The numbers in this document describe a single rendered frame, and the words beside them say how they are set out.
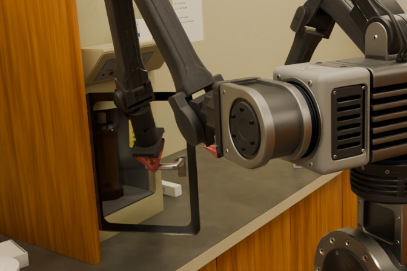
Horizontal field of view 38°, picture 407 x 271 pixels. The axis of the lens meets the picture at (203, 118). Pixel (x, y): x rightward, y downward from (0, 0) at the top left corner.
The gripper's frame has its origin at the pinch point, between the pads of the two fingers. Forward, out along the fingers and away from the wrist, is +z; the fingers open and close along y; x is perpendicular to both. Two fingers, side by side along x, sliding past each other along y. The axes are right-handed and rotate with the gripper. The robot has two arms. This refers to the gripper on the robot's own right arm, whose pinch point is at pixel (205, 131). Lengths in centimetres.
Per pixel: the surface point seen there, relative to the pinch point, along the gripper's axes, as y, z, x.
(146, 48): 29.6, 1.2, 23.7
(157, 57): 25.5, 5.2, 14.5
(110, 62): 27.1, 3.6, 35.6
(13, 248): -22, 24, 58
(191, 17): 31, 55, -68
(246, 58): 7, 55, -112
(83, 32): 35, 12, 36
